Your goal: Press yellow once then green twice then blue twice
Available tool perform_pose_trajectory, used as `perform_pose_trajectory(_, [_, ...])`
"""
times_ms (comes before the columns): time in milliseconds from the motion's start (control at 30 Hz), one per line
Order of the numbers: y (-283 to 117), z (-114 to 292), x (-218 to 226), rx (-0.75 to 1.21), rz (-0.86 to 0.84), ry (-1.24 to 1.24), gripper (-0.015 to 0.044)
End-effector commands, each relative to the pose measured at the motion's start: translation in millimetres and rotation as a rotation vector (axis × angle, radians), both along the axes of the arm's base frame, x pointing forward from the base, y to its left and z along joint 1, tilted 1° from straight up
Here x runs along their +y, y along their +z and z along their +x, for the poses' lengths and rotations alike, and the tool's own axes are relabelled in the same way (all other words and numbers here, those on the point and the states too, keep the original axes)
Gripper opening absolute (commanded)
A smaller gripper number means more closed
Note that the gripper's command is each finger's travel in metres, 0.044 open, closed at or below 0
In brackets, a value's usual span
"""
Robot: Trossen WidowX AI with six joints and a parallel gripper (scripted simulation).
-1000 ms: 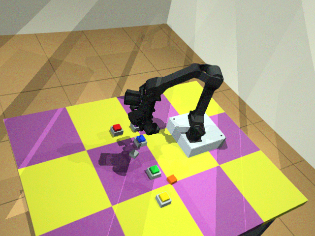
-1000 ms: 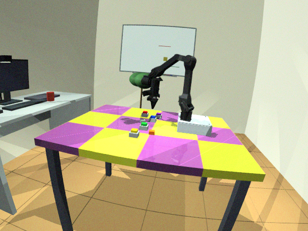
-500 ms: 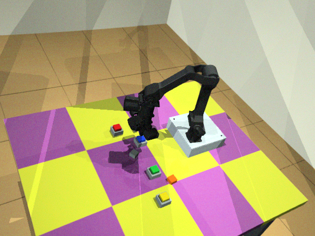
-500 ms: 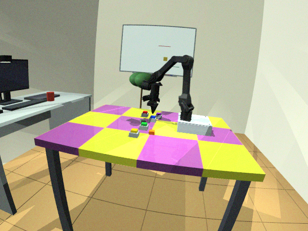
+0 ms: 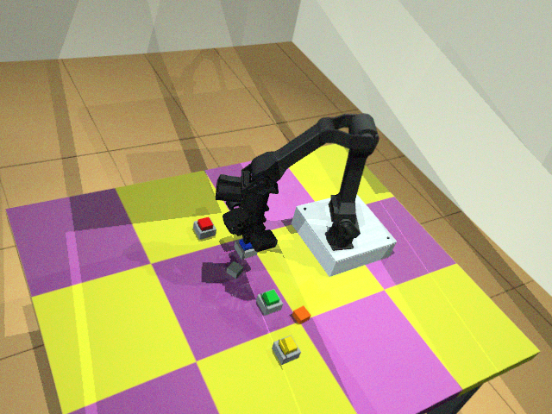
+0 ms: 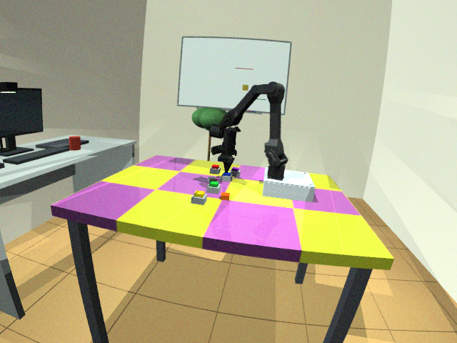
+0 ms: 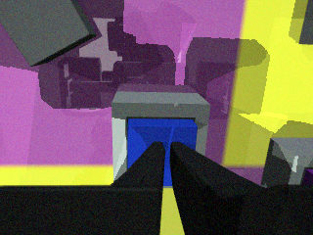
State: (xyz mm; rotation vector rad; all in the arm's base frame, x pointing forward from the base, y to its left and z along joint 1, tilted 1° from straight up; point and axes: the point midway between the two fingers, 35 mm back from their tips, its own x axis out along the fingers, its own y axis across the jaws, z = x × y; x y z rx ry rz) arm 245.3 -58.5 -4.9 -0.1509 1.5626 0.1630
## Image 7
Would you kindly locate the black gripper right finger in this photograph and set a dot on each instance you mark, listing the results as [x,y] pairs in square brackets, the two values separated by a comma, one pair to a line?
[213,200]

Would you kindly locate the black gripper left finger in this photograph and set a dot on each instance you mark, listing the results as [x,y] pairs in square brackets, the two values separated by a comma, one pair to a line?
[129,206]

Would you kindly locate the blue button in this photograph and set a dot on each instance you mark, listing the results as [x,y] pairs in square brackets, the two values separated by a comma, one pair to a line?
[141,118]

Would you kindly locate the red button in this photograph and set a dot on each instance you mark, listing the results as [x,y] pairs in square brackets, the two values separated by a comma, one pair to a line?
[306,36]

